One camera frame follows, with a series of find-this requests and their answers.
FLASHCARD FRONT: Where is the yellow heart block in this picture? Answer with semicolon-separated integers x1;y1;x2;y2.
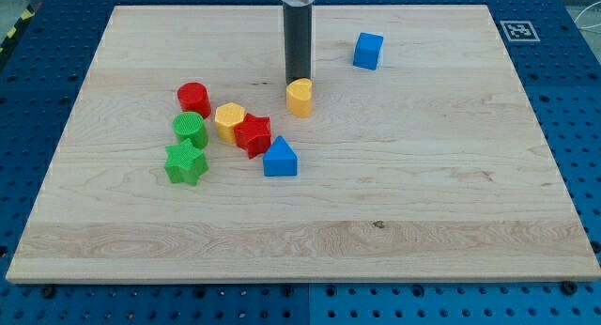
286;78;313;117

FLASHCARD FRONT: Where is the blue triangle block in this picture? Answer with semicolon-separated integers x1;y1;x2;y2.
263;135;298;177

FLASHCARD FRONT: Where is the red star block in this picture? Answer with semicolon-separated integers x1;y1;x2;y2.
234;113;271;159

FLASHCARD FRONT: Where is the yellow hexagon block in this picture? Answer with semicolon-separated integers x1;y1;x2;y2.
214;102;246;144

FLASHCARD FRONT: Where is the green star block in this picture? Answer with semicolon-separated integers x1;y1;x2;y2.
164;139;208;186

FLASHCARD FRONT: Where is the green cylinder block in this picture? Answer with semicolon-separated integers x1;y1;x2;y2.
172;112;208;149

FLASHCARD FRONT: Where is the wooden board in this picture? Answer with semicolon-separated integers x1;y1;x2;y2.
7;5;600;284

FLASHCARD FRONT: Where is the red cylinder block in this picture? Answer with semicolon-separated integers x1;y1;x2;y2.
177;82;211;118

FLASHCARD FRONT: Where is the blue cube block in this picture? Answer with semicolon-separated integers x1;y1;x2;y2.
353;32;384;70

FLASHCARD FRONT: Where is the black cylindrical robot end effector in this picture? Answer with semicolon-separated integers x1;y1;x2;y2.
281;0;315;85

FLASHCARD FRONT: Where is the white fiducial marker tag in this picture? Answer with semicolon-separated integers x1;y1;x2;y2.
500;20;540;42

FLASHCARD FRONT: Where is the yellow black hazard tape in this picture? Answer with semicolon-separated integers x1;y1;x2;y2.
1;5;36;56

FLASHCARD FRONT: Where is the white cable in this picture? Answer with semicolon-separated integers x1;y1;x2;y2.
573;0;601;33

